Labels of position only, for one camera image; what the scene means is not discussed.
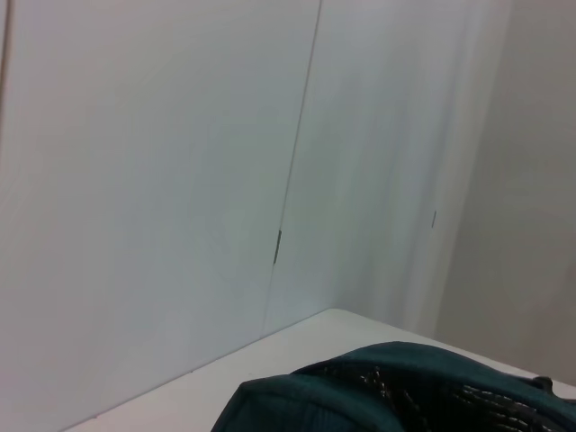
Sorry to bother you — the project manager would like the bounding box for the dark teal fabric lunch bag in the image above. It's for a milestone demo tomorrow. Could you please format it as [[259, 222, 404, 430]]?
[[211, 340, 576, 432]]

